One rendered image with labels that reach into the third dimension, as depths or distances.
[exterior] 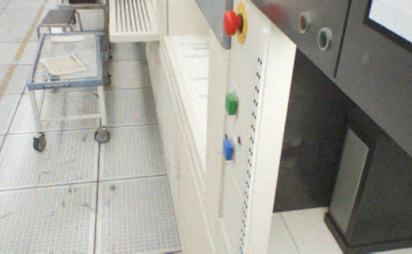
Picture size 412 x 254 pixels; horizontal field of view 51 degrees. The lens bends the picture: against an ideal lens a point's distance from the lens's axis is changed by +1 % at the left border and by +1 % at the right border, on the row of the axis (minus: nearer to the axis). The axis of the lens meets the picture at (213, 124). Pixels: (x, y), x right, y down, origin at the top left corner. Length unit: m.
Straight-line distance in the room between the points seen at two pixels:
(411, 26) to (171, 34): 1.92
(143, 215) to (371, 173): 1.62
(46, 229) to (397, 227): 1.75
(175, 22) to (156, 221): 1.01
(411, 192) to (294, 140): 0.25
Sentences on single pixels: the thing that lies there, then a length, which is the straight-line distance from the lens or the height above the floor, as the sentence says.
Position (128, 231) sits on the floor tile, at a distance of 2.23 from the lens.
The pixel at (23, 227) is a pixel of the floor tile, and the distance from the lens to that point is 2.38.
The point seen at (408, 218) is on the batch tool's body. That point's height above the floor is 0.96.
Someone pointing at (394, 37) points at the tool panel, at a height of 1.47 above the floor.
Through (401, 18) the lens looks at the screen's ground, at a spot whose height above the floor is 1.48.
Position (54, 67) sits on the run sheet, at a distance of 2.88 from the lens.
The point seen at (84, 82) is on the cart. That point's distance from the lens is 2.67.
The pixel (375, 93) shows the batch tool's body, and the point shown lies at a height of 1.42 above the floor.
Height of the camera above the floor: 1.56
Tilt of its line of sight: 31 degrees down
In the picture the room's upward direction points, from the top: 2 degrees clockwise
